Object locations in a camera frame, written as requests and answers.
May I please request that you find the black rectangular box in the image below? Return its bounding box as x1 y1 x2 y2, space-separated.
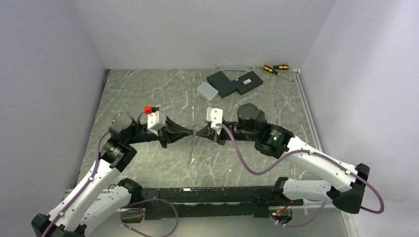
235 71 263 95

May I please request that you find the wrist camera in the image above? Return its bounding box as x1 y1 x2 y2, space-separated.
205 107 223 134
144 106 167 131

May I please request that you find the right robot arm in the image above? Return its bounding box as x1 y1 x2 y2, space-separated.
197 103 370 214

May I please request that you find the white rectangular box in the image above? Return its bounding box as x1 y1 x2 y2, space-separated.
197 82 218 101

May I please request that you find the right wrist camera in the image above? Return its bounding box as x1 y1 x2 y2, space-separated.
205 107 223 134

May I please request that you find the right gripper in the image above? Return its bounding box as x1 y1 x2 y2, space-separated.
197 121 257 145

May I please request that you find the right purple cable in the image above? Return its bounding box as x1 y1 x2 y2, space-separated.
216 122 385 215

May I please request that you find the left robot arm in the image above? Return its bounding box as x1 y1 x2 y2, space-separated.
31 107 193 237

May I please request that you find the silver wrench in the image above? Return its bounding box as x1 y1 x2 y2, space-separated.
276 106 283 126

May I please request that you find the yellow black screwdriver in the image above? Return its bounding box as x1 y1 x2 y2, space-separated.
257 65 290 71
264 69 293 81

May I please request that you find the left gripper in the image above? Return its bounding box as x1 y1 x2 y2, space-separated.
126 114 192 148

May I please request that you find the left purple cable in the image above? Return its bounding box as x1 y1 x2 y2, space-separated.
41 131 112 237

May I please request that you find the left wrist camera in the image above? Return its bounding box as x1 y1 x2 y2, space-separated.
144 106 167 131

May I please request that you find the black base frame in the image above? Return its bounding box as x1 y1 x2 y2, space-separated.
113 178 303 220

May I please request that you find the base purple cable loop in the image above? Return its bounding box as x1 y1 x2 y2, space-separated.
120 198 179 237

